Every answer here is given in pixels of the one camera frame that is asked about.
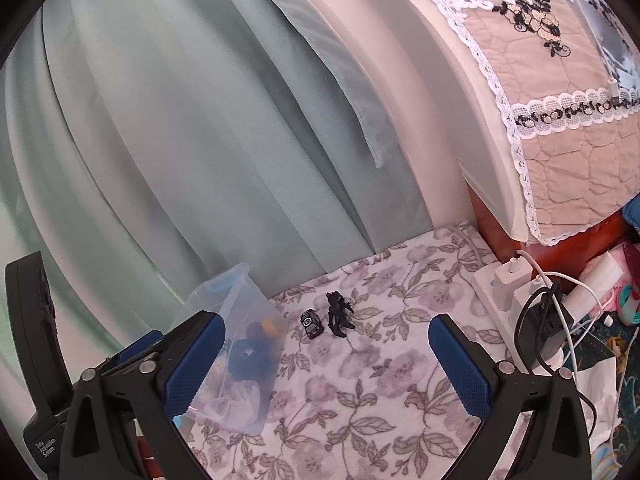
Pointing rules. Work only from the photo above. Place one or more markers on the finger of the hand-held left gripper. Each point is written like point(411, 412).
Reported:
point(132, 352)

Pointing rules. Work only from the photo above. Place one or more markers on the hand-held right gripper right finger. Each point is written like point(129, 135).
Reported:
point(460, 367)

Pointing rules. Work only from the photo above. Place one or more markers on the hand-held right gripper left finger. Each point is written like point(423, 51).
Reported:
point(192, 365)

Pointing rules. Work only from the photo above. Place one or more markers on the clear plastic container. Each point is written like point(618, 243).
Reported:
point(240, 305)

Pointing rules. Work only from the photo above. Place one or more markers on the black rhinestone hair clip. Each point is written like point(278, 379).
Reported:
point(310, 324)

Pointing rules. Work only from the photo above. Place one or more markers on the black lace hair clip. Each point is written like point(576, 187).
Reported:
point(340, 317)

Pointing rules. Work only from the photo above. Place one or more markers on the white power strip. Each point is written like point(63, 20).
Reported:
point(487, 290)

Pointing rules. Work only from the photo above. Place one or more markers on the purple and yellow toy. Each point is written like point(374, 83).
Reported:
point(267, 329)

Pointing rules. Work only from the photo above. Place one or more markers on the white round device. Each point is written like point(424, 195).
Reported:
point(550, 360)

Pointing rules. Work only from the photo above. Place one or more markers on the white plug adapter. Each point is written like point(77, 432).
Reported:
point(512, 275)

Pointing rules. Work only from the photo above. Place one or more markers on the white plastic bag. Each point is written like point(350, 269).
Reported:
point(597, 400)

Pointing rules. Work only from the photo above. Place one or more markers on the white cylinder tube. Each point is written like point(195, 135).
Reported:
point(592, 285)

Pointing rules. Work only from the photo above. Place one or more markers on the teal patterned cloth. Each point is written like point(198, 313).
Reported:
point(625, 350)

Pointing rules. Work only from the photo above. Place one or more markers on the teal plastic rings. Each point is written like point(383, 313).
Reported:
point(630, 307)

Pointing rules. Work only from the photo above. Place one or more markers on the pink fluffy item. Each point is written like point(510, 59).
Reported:
point(627, 260)

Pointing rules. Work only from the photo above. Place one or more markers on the pale green curtain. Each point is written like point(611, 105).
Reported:
point(175, 135)

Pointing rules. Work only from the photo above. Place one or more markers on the blue cushion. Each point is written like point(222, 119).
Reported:
point(632, 217)

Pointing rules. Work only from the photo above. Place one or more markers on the quilted lace-trimmed sofa cover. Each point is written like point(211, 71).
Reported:
point(565, 160)

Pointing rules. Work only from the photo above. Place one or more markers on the brown wooden sofa frame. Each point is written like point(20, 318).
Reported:
point(495, 230)

